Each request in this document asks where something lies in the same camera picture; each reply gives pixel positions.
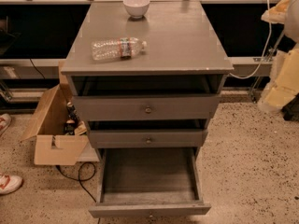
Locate clear plastic water bottle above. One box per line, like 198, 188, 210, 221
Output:
91, 37, 147, 61

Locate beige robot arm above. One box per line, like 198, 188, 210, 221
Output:
258, 0, 299, 112

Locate grey wooden drawer cabinet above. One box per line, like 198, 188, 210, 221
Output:
62, 2, 233, 137

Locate grey top drawer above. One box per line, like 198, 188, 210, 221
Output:
73, 95, 220, 121

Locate grey middle drawer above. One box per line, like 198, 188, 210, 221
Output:
89, 129, 207, 148

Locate grey open bottom drawer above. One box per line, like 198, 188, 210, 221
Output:
89, 147, 211, 218

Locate items inside cardboard box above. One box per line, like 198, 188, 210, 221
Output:
64, 102, 87, 135

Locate white ceramic bowl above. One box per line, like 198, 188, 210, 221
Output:
123, 0, 150, 19

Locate open cardboard box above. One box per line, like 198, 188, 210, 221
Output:
21, 61, 88, 165

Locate white red sneaker upper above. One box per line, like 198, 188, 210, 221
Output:
0, 114, 11, 136

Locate white red sneaker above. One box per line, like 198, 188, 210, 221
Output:
0, 175, 23, 195
0, 114, 11, 136

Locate white red sneaker lower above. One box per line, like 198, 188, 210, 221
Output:
0, 175, 23, 195

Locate black floor cable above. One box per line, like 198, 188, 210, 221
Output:
55, 161, 102, 224

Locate metal shelf rail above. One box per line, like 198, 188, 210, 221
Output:
0, 56, 275, 80

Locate white hanging cable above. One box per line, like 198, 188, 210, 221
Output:
229, 0, 273, 80

